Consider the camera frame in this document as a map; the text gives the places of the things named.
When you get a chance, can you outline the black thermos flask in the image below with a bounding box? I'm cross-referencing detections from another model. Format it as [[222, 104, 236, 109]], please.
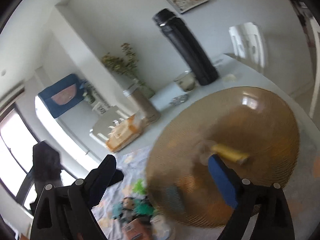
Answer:
[[152, 9, 219, 86]]

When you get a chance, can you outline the orange cardboard box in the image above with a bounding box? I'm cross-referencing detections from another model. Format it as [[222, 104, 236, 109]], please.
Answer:
[[122, 218, 152, 240]]

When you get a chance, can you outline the cartoon boy figure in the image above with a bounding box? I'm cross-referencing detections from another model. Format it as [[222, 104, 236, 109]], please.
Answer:
[[121, 197, 136, 223]]

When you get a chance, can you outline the small ceramic cup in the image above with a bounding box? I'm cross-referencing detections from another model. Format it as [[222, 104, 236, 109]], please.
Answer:
[[174, 70, 196, 92]]

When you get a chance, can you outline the champagne tumbler bottle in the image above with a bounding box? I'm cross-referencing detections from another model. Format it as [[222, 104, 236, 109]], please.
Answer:
[[123, 84, 161, 123]]

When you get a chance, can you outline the white chair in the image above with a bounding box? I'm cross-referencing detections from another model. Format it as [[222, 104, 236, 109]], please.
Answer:
[[89, 106, 124, 147], [229, 22, 268, 75]]

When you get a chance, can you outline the dark green plastic toy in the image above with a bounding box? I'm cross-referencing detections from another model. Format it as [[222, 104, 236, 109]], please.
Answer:
[[112, 198, 155, 222]]

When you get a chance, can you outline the light green plastic toy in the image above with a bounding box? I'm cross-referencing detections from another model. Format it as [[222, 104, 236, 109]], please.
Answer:
[[132, 179, 146, 195]]

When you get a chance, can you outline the orange tissue pack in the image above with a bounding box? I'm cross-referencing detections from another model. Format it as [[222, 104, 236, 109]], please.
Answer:
[[106, 113, 145, 153]]

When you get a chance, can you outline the crumpled foil wrapper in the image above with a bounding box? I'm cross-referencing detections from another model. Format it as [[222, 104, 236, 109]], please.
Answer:
[[169, 94, 189, 106]]

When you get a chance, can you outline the blue wall hanging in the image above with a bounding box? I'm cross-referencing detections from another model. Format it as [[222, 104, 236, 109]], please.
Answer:
[[38, 74, 84, 119]]

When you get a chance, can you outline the vase with flowers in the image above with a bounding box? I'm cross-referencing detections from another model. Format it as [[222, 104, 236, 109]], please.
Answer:
[[101, 43, 155, 99]]

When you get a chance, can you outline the white chair left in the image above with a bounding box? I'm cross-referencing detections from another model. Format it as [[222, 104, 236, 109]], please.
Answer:
[[89, 106, 124, 147]]

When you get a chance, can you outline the white chair middle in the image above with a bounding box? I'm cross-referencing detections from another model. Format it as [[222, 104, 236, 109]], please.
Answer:
[[229, 22, 268, 75]]

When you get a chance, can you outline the yellow cylinder tube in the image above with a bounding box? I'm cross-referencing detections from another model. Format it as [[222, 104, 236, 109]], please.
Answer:
[[210, 144, 249, 165]]

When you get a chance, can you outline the amber ribbed glass bowl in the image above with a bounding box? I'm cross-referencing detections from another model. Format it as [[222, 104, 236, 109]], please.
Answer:
[[145, 87, 299, 228]]

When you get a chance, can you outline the patterned tablecloth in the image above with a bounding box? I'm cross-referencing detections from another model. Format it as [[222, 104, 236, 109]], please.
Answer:
[[92, 124, 319, 239]]

